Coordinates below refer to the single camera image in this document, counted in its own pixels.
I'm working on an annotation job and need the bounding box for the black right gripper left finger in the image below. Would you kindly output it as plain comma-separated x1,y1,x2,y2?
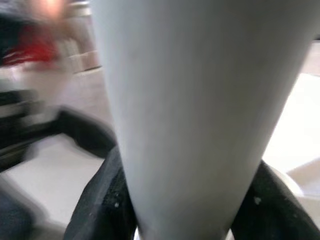
63,147,138,240

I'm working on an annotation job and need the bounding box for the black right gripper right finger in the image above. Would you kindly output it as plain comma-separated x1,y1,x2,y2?
231,159,320,240

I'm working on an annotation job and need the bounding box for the red printed box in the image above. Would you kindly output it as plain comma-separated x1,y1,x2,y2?
4,27,61,66

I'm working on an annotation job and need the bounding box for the white plastic table leg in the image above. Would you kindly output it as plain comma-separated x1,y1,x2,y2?
91,0,320,240

